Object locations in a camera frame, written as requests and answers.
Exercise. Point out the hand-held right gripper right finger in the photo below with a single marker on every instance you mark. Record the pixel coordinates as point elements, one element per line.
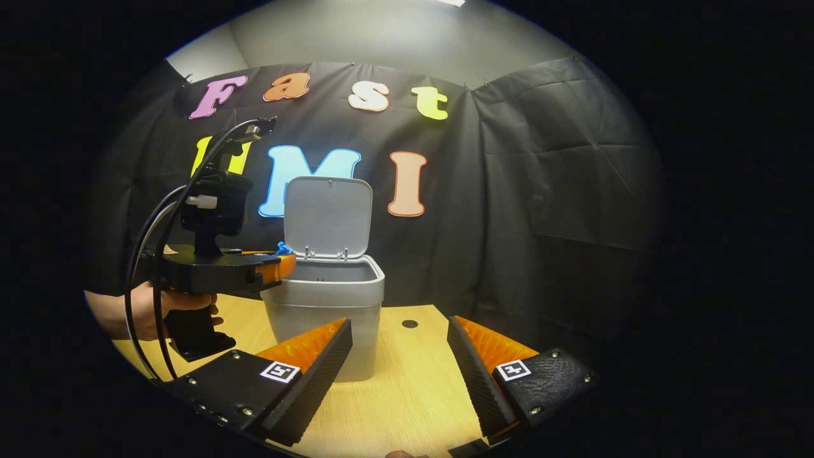
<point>477,381</point>

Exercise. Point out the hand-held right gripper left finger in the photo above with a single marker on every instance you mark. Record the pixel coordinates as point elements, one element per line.
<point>311,394</point>

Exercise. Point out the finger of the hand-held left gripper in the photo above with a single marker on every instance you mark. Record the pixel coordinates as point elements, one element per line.
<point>283,267</point>

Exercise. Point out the blue paper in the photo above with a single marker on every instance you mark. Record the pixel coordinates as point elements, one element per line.
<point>283,248</point>

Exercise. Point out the white desktop garbage bin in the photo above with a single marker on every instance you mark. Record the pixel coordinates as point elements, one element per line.
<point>356,305</point>

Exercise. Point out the black backdrop cloth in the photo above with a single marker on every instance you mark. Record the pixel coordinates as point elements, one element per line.
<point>509,222</point>

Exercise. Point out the long ceiling light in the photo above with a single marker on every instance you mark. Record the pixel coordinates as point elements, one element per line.
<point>451,2</point>

